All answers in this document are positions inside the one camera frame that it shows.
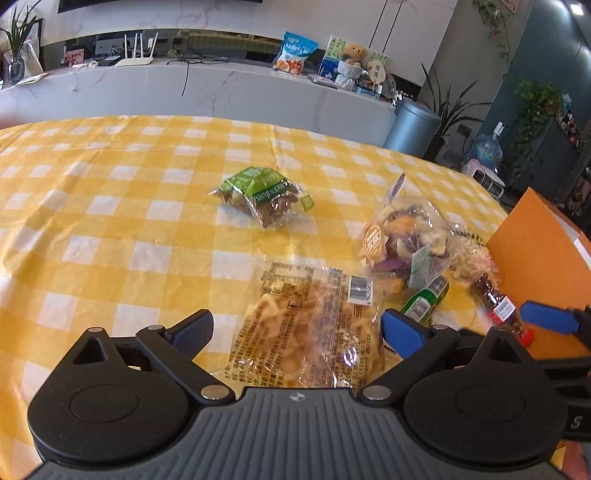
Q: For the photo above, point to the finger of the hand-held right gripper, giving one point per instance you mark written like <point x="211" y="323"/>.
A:
<point x="549" y="317"/>
<point x="565" y="362"/>

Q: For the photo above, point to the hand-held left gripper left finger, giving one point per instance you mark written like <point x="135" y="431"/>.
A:
<point x="196" y="331"/>

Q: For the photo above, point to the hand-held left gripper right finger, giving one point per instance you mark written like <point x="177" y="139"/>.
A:
<point x="400" y="333"/>

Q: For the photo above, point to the green drink bottle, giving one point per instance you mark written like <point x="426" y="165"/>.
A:
<point x="425" y="300"/>

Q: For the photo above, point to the red-capped cola bottle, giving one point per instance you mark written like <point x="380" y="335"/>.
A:
<point x="499" y="305"/>

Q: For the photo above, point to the orange storage box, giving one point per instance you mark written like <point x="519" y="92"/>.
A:
<point x="540" y="258"/>

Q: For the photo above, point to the clear cracker snack packet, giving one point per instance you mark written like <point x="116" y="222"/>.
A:
<point x="304" y="332"/>

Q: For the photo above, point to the white printed snack packet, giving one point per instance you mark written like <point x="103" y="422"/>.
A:
<point x="472" y="258"/>

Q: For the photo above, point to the clear mixed chips bag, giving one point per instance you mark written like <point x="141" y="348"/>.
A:
<point x="404" y="237"/>

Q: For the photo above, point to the yellow checkered tablecloth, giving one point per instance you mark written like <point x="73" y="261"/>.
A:
<point x="115" y="221"/>

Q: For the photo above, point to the white step stool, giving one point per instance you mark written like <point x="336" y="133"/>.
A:
<point x="492" y="184"/>

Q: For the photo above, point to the green nut snack packet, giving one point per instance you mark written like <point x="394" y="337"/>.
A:
<point x="263" y="194"/>

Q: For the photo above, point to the dark blue cabinet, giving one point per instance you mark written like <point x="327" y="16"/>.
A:
<point x="556" y="152"/>

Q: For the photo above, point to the pink plastic stool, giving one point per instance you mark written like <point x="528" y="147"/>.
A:
<point x="475" y="167"/>

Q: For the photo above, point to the blue water jug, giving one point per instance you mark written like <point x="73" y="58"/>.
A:
<point x="488" y="148"/>

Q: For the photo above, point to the grey-blue trash can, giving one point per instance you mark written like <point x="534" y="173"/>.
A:
<point x="413" y="127"/>

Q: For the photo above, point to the green ivy plant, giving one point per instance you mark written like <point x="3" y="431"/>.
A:
<point x="538" y="106"/>

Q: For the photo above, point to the long-leaf potted plant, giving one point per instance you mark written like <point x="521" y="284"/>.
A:
<point x="445" y="115"/>

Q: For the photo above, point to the white marble counter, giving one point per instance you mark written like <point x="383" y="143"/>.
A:
<point x="231" y="90"/>

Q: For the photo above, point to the white router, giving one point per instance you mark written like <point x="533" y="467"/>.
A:
<point x="136" y="57"/>

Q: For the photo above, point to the brown teddy bear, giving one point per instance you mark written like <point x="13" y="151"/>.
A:
<point x="353" y="55"/>

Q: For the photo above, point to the green gift box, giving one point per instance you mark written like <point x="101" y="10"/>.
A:
<point x="333" y="48"/>

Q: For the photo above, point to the blue snack bag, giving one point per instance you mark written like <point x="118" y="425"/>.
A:
<point x="294" y="54"/>

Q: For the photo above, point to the black television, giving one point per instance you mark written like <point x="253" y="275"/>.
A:
<point x="161" y="3"/>

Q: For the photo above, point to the plant in glass vase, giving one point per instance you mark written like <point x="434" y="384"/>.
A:
<point x="16" y="50"/>

